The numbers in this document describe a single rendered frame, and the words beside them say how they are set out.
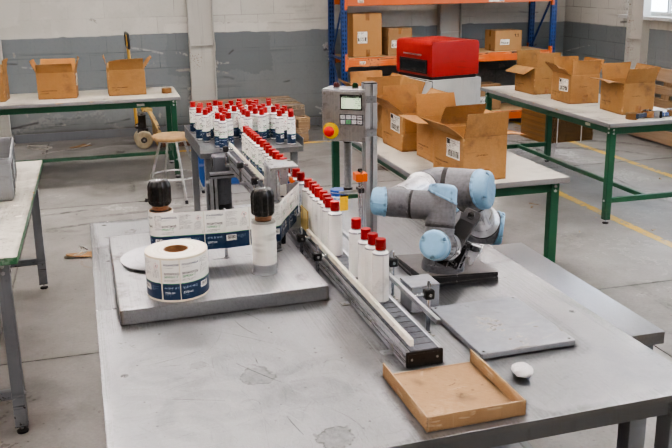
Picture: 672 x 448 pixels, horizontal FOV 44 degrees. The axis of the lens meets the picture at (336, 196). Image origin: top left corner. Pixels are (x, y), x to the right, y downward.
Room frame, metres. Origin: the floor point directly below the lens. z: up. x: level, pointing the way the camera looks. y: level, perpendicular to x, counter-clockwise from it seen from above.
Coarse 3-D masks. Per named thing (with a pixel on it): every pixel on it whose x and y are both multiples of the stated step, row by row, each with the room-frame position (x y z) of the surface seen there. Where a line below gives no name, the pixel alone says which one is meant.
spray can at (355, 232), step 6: (354, 222) 2.67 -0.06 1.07; (360, 222) 2.67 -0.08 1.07; (354, 228) 2.67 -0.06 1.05; (360, 228) 2.68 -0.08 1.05; (354, 234) 2.66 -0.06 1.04; (360, 234) 2.66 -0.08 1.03; (354, 240) 2.66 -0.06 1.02; (354, 246) 2.66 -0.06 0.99; (354, 252) 2.66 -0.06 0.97; (354, 258) 2.66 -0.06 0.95; (354, 264) 2.66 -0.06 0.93; (354, 270) 2.66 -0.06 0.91; (354, 276) 2.66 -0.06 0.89
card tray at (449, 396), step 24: (480, 360) 2.06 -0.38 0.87; (408, 384) 1.99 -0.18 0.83; (432, 384) 1.99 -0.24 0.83; (456, 384) 1.99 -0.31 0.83; (480, 384) 1.99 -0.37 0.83; (504, 384) 1.93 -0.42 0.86; (408, 408) 1.87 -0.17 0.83; (432, 408) 1.86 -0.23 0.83; (456, 408) 1.86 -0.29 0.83; (480, 408) 1.80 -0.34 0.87; (504, 408) 1.82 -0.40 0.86
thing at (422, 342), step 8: (304, 232) 3.19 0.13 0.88; (344, 256) 2.89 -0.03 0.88; (344, 264) 2.80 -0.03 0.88; (360, 296) 2.50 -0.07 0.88; (368, 304) 2.43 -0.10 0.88; (384, 304) 2.43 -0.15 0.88; (392, 304) 2.43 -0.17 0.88; (376, 312) 2.36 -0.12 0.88; (392, 312) 2.36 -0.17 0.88; (400, 312) 2.36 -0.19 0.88; (384, 320) 2.30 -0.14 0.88; (400, 320) 2.30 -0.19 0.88; (408, 320) 2.30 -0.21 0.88; (392, 328) 2.24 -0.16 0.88; (408, 328) 2.24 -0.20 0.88; (416, 328) 2.24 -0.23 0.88; (400, 336) 2.19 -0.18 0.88; (416, 336) 2.19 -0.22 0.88; (424, 336) 2.19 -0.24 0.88; (416, 344) 2.13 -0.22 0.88; (424, 344) 2.13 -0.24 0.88; (432, 344) 2.13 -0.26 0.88
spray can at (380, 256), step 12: (384, 240) 2.45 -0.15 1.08; (372, 252) 2.46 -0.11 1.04; (384, 252) 2.44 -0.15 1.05; (372, 264) 2.45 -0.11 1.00; (384, 264) 2.43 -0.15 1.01; (372, 276) 2.46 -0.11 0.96; (384, 276) 2.43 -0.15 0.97; (372, 288) 2.46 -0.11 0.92; (384, 288) 2.43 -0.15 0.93; (384, 300) 2.43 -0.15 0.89
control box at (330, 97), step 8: (328, 88) 3.01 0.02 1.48; (344, 88) 3.00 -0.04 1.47; (360, 88) 3.00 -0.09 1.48; (328, 96) 2.99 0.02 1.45; (336, 96) 2.98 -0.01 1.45; (328, 104) 2.99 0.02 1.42; (336, 104) 2.98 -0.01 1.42; (328, 112) 2.99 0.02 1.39; (336, 112) 2.98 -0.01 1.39; (344, 112) 2.97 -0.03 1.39; (352, 112) 2.96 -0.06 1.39; (360, 112) 2.96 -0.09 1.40; (328, 120) 2.99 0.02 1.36; (336, 120) 2.98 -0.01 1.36; (336, 128) 2.98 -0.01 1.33; (344, 128) 2.97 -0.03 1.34; (352, 128) 2.96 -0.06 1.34; (360, 128) 2.96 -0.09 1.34; (336, 136) 2.98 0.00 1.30; (344, 136) 2.97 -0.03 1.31; (352, 136) 2.96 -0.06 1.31; (360, 136) 2.96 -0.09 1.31
